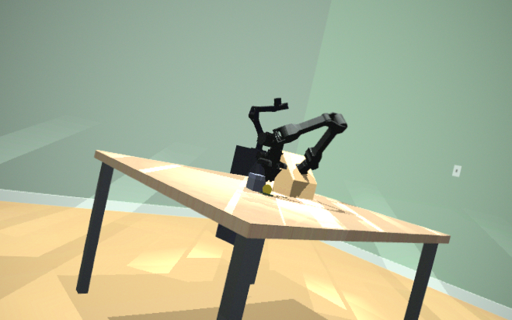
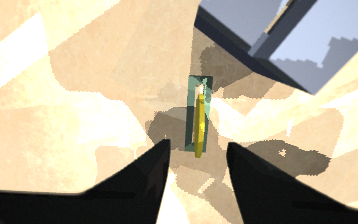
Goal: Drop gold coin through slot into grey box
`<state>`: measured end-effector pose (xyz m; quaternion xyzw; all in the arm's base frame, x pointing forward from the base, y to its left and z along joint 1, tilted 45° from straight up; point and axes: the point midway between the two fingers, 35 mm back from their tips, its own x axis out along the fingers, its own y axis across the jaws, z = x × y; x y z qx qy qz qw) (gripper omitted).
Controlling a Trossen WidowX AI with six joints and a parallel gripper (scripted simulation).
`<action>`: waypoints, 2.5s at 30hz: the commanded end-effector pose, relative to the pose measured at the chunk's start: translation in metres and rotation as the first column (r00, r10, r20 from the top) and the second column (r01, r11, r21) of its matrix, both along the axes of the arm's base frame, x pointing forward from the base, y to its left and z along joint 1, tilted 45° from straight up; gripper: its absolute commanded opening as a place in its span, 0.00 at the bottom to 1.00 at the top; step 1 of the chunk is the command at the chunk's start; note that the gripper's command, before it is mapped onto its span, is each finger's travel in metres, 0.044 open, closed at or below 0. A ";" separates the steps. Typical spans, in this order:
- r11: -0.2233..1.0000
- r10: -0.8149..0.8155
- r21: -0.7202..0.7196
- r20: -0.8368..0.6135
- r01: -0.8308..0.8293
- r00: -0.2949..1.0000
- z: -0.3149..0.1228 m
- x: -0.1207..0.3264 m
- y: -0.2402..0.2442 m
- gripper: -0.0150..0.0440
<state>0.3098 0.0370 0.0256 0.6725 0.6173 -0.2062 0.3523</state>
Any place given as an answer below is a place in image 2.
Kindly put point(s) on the gold coin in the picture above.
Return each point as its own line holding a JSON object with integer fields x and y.
{"x": 199, "y": 125}

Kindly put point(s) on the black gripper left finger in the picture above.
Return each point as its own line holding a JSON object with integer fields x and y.
{"x": 133, "y": 195}

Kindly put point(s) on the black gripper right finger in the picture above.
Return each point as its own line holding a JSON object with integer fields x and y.
{"x": 267, "y": 195}

